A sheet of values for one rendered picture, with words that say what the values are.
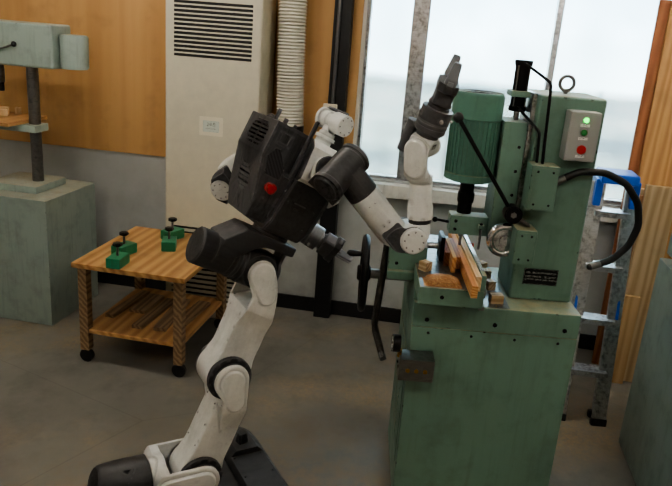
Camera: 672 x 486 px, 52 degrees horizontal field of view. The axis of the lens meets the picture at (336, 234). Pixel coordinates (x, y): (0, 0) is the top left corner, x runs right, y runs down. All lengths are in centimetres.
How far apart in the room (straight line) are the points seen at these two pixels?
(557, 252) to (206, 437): 134
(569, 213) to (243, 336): 118
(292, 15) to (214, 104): 62
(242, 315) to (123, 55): 243
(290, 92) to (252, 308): 186
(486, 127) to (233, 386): 118
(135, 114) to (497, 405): 269
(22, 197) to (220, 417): 207
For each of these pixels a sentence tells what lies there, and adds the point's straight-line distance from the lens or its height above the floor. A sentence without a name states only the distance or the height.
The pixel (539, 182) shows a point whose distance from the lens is 233.
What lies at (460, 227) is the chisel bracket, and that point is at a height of 103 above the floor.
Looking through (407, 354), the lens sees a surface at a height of 62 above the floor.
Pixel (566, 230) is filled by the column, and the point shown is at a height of 107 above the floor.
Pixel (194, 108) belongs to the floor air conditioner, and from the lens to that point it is 377.
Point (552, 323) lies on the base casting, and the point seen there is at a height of 76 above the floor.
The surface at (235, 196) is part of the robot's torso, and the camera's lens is 206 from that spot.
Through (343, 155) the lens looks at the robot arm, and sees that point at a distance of 188.
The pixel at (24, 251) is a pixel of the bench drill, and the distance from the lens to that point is 399.
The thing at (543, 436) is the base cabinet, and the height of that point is 32.
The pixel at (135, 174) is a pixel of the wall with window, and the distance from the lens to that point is 431.
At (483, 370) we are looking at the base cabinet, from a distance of 251.
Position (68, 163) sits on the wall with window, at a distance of 450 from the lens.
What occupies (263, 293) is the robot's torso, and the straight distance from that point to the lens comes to 207.
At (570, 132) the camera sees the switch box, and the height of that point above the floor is 141.
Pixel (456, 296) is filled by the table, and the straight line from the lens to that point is 226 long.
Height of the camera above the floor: 170
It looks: 17 degrees down
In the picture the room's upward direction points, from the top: 4 degrees clockwise
